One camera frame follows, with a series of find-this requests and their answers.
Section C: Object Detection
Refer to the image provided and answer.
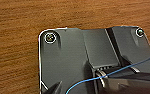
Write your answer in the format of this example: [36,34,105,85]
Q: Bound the thin blue cable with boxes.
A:
[64,50,150,94]

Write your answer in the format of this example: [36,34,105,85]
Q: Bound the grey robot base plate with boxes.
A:
[38,24,150,94]

